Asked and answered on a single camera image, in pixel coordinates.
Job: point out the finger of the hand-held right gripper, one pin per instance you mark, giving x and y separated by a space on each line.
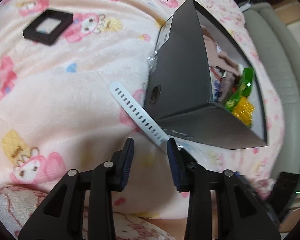
262 203

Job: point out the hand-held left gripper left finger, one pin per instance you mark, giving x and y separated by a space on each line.
128 165

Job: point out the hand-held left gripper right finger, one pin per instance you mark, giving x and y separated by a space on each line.
172 165

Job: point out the black cardboard box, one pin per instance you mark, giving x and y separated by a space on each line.
182 80

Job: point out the green yellow snack packet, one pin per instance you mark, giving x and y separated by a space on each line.
242 90

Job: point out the blue white packet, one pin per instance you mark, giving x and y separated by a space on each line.
216 83

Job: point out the pink printed blanket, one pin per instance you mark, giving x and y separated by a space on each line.
65 92

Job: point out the clear plastic wrap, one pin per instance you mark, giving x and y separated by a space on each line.
152 60

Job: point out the white pink plush blanket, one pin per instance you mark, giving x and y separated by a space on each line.
15 205

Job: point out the pink cloth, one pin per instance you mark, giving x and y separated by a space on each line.
215 52

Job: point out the small black square box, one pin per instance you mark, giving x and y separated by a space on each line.
48 27

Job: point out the grey padded frame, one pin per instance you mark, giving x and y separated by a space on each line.
277 55

